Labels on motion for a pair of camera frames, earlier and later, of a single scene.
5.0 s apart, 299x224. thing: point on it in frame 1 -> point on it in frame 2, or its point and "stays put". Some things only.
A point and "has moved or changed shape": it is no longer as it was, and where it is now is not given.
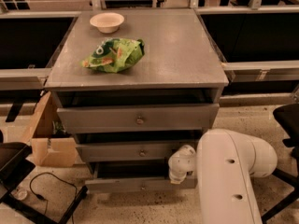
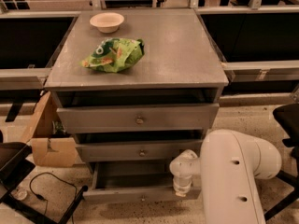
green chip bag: [116, 55] stays put
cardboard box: [52, 145] stays put
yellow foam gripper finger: [175, 181] -> [180, 194]
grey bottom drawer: [119, 177] has moved or changed shape
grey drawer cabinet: [133, 86] stays put
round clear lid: [19, 194] stays put
